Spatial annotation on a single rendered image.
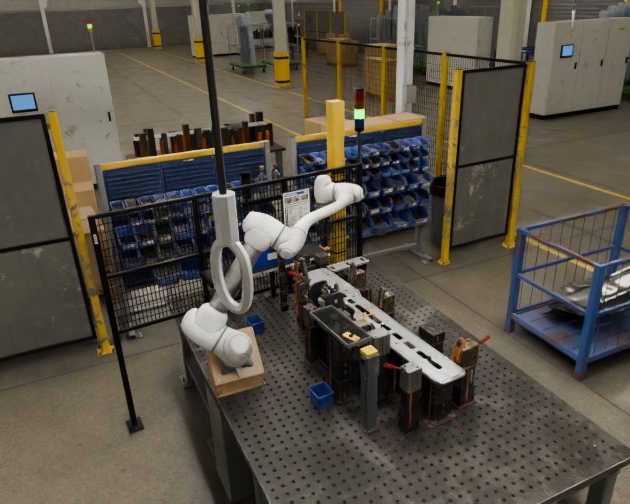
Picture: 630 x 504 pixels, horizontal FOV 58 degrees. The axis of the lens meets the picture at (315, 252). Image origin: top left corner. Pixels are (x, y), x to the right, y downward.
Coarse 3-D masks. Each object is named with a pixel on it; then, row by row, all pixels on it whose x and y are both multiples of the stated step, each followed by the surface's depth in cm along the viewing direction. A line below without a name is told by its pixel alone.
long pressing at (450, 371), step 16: (320, 272) 372; (352, 288) 350; (352, 304) 332; (368, 304) 331; (368, 320) 315; (384, 320) 315; (416, 336) 299; (400, 352) 285; (432, 352) 285; (432, 368) 273; (448, 368) 273
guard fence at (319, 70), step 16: (304, 48) 1028; (320, 48) 971; (352, 48) 874; (368, 48) 833; (384, 48) 792; (304, 64) 1039; (368, 64) 842; (384, 64) 801; (304, 80) 1050; (336, 80) 942; (384, 80) 810; (416, 80) 744; (304, 96) 1063; (384, 96) 820; (304, 112) 1078; (384, 112) 829; (528, 112) 584; (432, 128) 734; (432, 160) 748
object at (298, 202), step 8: (288, 192) 386; (296, 192) 389; (304, 192) 392; (288, 200) 388; (296, 200) 391; (304, 200) 394; (288, 208) 390; (296, 208) 393; (304, 208) 397; (288, 216) 392; (296, 216) 396
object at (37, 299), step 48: (0, 144) 385; (48, 144) 396; (0, 192) 395; (48, 192) 409; (0, 240) 408; (48, 240) 422; (0, 288) 419; (48, 288) 435; (0, 336) 433; (48, 336) 451; (96, 336) 466
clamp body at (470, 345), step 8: (472, 344) 280; (464, 352) 276; (472, 352) 279; (464, 360) 278; (472, 360) 282; (464, 368) 281; (472, 368) 284; (464, 376) 283; (456, 384) 288; (464, 384) 286; (472, 384) 289; (456, 392) 289; (464, 392) 287; (472, 392) 291; (456, 400) 291; (464, 400) 290; (472, 400) 293; (456, 408) 290
